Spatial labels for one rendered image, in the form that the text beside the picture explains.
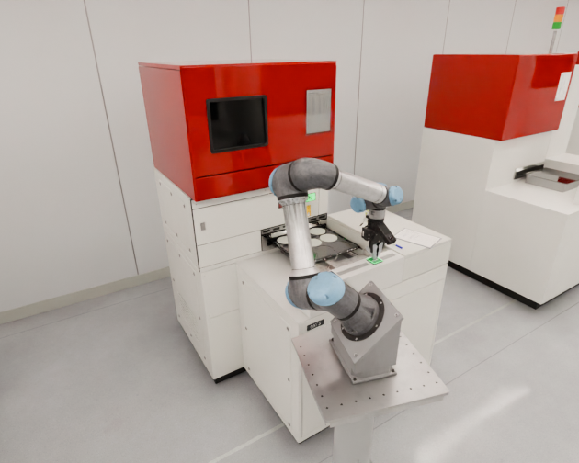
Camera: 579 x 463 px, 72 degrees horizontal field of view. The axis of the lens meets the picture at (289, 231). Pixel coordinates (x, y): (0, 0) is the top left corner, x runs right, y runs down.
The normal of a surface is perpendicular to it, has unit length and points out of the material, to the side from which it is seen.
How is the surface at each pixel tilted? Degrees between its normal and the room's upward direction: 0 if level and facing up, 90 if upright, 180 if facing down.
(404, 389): 0
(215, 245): 90
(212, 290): 90
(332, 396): 0
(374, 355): 90
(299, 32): 90
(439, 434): 0
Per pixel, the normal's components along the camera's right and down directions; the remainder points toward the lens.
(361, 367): 0.26, 0.40
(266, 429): -0.01, -0.91
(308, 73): 0.53, 0.35
